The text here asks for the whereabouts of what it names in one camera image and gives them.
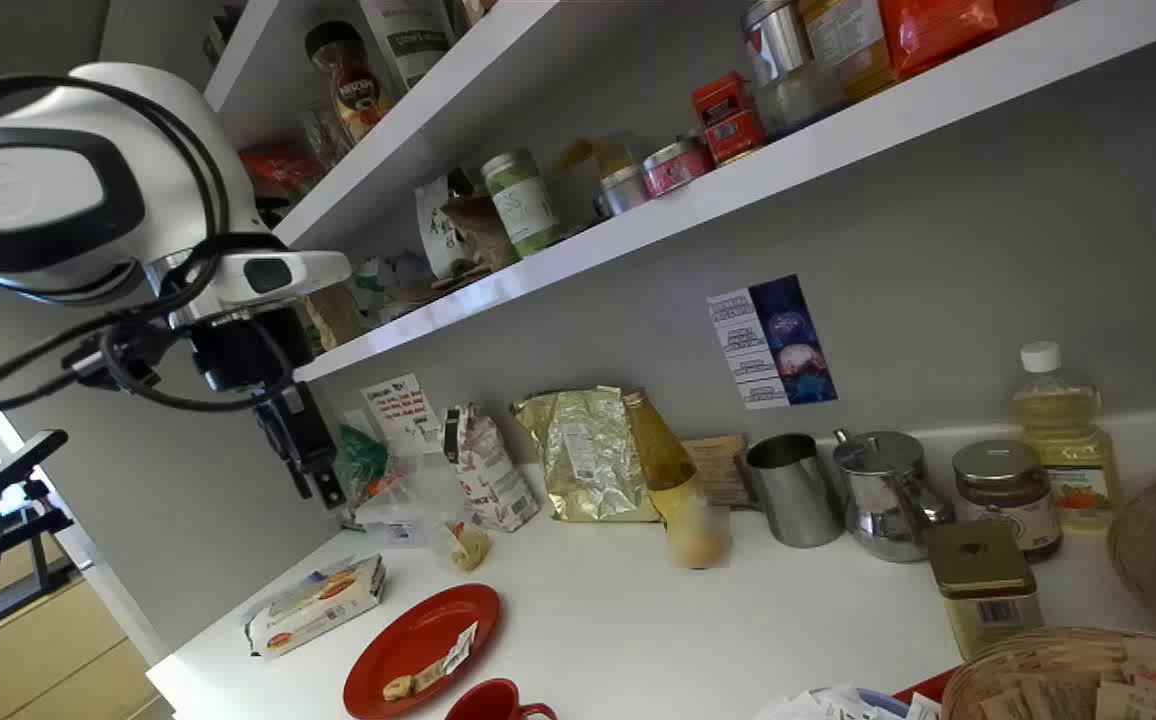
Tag white green container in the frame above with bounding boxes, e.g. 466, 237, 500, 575
362, 0, 458, 89

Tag gold tin box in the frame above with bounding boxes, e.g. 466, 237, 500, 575
921, 515, 1049, 662

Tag yellow beige package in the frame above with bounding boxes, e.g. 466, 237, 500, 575
626, 398, 736, 573

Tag green lid jar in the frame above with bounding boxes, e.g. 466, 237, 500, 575
475, 148, 566, 261

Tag red cup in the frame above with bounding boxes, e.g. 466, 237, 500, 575
442, 676, 561, 720

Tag white McCafe sachet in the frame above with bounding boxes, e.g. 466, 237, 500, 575
438, 636, 481, 676
446, 615, 490, 662

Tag black camera stand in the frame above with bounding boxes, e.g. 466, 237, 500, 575
0, 430, 75, 662

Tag red box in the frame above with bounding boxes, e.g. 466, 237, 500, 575
690, 73, 770, 167

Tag small beige object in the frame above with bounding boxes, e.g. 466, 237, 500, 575
442, 515, 497, 575

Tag blue white wall poster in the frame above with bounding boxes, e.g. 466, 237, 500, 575
704, 272, 844, 418

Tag paper note red text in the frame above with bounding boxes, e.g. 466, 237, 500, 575
362, 374, 449, 466

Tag wooden cabinet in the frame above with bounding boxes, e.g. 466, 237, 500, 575
0, 575, 176, 720

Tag clear plastic bag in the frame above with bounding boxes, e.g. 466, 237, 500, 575
351, 466, 472, 554

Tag gold lid jar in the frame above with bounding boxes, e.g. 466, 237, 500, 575
949, 438, 1069, 563

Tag steel cup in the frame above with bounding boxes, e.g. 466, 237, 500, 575
744, 430, 847, 554

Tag red packet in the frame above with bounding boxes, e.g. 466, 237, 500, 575
235, 138, 327, 209

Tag white printed carton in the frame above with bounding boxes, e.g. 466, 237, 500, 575
442, 400, 545, 535

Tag steel pot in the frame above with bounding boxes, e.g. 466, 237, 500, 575
827, 426, 962, 570

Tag gold foil bag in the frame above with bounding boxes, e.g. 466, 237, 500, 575
510, 381, 669, 529

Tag pink can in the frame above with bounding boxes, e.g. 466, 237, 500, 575
635, 138, 718, 205

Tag brown paper bag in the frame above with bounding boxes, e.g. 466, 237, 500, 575
449, 185, 520, 278

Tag brown box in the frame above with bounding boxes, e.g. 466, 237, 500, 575
679, 433, 758, 515

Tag white paper bag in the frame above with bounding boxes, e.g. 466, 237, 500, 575
408, 174, 472, 284

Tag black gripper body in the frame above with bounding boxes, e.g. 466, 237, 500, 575
188, 309, 325, 414

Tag green packet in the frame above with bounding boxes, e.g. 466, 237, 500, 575
332, 421, 397, 503

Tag dark jar red label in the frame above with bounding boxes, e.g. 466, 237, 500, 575
299, 15, 390, 143

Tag bluish packets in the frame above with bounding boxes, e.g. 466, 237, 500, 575
348, 254, 442, 326

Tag orange red bag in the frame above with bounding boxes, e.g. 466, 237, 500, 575
878, 0, 1063, 80

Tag yellowish plastic bag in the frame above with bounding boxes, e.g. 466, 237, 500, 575
547, 133, 639, 224

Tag butter box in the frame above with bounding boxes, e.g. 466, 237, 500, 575
241, 554, 392, 666

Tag silver tin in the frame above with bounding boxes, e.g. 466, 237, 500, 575
742, 0, 837, 142

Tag white paper packets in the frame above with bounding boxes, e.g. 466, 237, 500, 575
752, 680, 949, 720

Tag red plate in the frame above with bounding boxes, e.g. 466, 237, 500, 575
340, 579, 510, 720

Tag white shelf board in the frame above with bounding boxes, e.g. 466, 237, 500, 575
200, 0, 569, 258
289, 0, 1156, 388

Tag oil bottle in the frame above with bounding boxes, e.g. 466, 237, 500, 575
1009, 338, 1123, 531

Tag small silver can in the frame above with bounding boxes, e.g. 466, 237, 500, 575
597, 160, 652, 220

